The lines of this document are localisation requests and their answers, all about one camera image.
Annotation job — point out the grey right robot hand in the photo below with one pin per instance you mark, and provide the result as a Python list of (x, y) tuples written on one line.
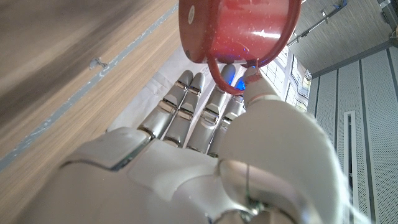
[(174, 186)]

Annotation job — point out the red enamel mug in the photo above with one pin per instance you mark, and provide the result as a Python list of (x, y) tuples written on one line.
[(236, 28)]

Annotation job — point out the grey tape outline on table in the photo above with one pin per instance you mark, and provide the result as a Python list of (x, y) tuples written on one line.
[(77, 93)]

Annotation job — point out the dark metal wall rail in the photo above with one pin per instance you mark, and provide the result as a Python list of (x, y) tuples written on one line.
[(314, 26)]

